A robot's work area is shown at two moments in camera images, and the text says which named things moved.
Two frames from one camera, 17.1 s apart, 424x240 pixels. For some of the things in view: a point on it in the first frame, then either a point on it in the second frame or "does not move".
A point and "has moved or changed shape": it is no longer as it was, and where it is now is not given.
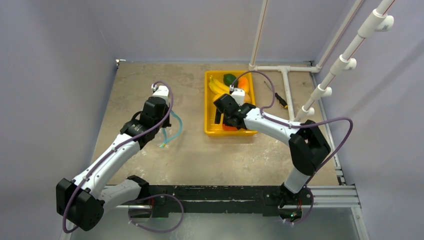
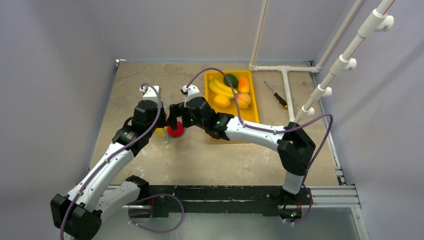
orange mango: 243,83 does not move
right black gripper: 219,110 → 175,112
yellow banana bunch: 217,87 does not move
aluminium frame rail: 334,196 does not move
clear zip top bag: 167,134 has moved or changed shape
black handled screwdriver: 281,101 does not move
